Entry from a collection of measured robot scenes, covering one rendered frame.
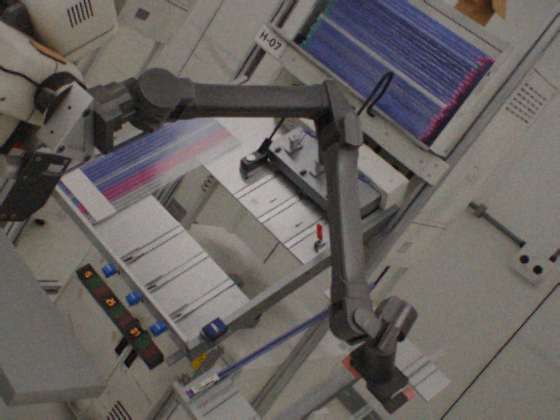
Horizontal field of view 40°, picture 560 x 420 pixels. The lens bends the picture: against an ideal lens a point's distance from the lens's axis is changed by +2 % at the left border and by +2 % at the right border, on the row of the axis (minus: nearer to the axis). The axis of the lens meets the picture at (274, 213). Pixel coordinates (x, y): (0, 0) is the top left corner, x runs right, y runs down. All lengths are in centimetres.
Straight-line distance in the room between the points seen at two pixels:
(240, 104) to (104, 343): 124
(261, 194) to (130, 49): 290
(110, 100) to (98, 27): 15
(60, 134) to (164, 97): 19
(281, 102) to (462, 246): 223
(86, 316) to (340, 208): 128
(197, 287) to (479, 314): 188
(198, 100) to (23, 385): 69
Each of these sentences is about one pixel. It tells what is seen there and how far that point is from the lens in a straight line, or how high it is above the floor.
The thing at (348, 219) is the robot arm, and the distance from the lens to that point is 143.
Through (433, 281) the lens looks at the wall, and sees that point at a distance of 362.
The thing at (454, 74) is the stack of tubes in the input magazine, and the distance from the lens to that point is 206.
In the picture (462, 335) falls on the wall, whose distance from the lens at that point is 358.
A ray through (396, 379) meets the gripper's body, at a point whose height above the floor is 106.
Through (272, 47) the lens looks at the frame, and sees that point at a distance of 238.
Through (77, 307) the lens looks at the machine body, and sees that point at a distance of 255.
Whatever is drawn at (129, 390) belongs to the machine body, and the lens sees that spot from 240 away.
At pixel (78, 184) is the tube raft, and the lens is 218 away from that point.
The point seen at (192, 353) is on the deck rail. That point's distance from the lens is 185.
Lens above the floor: 158
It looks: 16 degrees down
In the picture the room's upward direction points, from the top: 35 degrees clockwise
